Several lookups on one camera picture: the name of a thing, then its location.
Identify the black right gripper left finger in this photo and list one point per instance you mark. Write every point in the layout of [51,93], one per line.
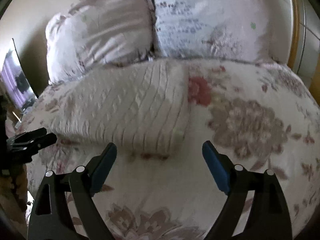
[50,217]

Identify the cream cable knit sweater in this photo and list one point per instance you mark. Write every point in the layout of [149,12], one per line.
[142,108]

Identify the mirror with purple curtain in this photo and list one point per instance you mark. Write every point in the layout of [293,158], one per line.
[16,85]

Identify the white floral left pillow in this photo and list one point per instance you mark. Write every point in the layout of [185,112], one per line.
[98,32]

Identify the wooden headboard shelf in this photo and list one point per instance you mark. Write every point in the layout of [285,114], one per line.
[304,53]

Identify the blue floral right pillow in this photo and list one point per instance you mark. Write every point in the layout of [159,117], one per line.
[243,30]

